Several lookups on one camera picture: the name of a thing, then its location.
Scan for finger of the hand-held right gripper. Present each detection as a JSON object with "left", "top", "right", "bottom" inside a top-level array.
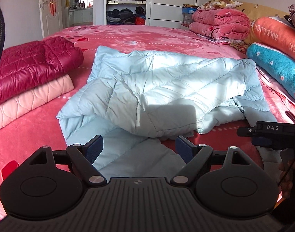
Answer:
[{"left": 236, "top": 126, "right": 268, "bottom": 148}]

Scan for stack of boxes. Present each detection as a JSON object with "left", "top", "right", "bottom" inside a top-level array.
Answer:
[{"left": 181, "top": 14, "right": 194, "bottom": 31}]

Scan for pink heart print bed blanket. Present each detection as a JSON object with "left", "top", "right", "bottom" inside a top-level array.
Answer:
[{"left": 0, "top": 24, "right": 295, "bottom": 223}]

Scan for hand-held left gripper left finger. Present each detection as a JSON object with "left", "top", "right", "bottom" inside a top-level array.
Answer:
[{"left": 29, "top": 135, "right": 107, "bottom": 186}]

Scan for folded pink fleece blanket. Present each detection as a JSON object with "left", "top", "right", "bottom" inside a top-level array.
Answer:
[{"left": 188, "top": 8, "right": 251, "bottom": 40}]

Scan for floral patterned quilt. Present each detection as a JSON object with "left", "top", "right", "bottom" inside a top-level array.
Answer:
[{"left": 230, "top": 41, "right": 249, "bottom": 52}]

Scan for dark red down jacket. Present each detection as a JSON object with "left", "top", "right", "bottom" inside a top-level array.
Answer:
[{"left": 0, "top": 36, "right": 84, "bottom": 107}]

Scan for person's right hand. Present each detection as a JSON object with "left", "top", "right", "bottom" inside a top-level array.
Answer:
[{"left": 279, "top": 150, "right": 295, "bottom": 199}]

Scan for orange lettered pillow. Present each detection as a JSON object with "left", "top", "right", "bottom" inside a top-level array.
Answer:
[{"left": 253, "top": 16, "right": 295, "bottom": 64}]

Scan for pink quilted garment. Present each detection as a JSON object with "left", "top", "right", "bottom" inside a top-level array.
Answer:
[{"left": 0, "top": 74, "right": 74, "bottom": 134}]

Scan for pile of dark clothes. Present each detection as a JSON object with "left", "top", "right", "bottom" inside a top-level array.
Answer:
[{"left": 107, "top": 7, "right": 146, "bottom": 25}]

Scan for teal flower print pillow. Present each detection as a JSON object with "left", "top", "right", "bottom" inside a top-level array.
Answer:
[{"left": 246, "top": 42, "right": 295, "bottom": 105}]

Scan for floral pillow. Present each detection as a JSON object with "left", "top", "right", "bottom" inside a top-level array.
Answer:
[{"left": 198, "top": 0, "right": 243, "bottom": 10}]

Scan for white door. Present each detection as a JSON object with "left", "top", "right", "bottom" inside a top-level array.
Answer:
[{"left": 39, "top": 0, "right": 66, "bottom": 38}]

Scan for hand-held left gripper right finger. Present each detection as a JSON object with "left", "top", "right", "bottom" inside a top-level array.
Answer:
[{"left": 170, "top": 135, "right": 255, "bottom": 186}]

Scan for white kitchen cabinet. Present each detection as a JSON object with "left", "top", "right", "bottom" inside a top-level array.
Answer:
[{"left": 69, "top": 7, "right": 93, "bottom": 26}]

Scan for light blue down jacket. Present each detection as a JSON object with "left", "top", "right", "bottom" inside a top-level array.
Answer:
[{"left": 56, "top": 45, "right": 283, "bottom": 178}]

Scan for yellow star print cushion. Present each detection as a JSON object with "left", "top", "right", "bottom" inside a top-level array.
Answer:
[{"left": 234, "top": 2, "right": 289, "bottom": 45}]

